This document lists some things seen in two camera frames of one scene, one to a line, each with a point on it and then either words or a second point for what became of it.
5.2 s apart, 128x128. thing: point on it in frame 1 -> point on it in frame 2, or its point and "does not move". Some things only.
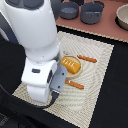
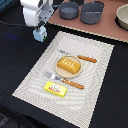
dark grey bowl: x=69 y=10 does not move
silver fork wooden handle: x=74 y=84 does not move
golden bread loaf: x=71 y=65 does not move
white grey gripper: x=40 y=77 -> x=37 y=12
